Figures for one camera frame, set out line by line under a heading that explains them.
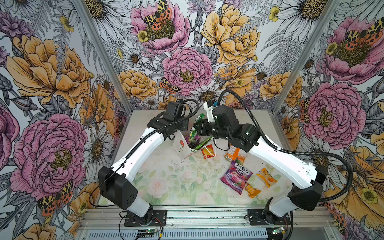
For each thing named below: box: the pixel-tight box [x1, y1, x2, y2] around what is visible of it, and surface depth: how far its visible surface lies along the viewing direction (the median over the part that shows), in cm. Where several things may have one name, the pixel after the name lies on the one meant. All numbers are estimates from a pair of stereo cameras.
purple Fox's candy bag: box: [220, 160, 253, 196], surface depth 87 cm
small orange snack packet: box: [244, 183, 262, 199], surface depth 83 cm
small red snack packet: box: [201, 144, 216, 160], surface depth 96 cm
